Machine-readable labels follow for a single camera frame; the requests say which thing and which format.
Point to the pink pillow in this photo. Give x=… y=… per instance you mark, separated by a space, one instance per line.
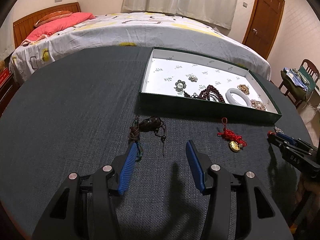
x=57 y=26

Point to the person's right hand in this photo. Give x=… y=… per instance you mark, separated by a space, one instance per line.
x=305 y=188

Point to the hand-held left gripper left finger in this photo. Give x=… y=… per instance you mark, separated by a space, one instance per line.
x=127 y=165

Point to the oval crystal brooch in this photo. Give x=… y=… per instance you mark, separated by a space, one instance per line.
x=278 y=129

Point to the small red knot ornament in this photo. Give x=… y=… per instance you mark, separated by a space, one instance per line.
x=270 y=133

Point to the bed with patterned sheet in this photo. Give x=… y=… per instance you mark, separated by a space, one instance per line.
x=150 y=32

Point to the wooden headboard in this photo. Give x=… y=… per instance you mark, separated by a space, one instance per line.
x=27 y=25

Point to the grey petal pearl brooch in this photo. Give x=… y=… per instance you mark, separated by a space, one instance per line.
x=180 y=85

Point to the dark wooden nightstand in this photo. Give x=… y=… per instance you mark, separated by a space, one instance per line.
x=7 y=95

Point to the brown wooden door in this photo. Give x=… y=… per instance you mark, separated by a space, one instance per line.
x=265 y=17

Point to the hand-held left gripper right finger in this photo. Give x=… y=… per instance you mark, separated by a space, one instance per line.
x=195 y=165

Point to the red box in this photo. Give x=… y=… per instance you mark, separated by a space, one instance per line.
x=4 y=77

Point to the orange pillow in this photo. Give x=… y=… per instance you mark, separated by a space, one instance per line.
x=53 y=16

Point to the gold filigree brooch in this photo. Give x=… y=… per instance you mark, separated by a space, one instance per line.
x=243 y=89
x=258 y=105

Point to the wooden chair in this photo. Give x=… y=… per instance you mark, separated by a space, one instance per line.
x=310 y=66

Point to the white curtain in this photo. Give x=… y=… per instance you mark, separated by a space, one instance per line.
x=180 y=0

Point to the red knot with gold pendant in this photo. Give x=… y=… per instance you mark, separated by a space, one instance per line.
x=235 y=145

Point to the folded blue green cloths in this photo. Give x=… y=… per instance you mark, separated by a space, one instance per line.
x=300 y=77

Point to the green folder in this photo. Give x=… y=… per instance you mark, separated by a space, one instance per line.
x=311 y=73

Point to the small silver pearl brooch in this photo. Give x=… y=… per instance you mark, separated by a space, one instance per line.
x=193 y=77

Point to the white jade bangle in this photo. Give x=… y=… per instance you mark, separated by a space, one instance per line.
x=228 y=96

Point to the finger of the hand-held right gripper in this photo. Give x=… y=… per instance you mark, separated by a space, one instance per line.
x=277 y=141
x=287 y=137

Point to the olive green garment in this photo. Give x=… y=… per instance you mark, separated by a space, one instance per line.
x=292 y=87

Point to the green box with white lining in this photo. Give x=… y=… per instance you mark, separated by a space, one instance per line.
x=170 y=67

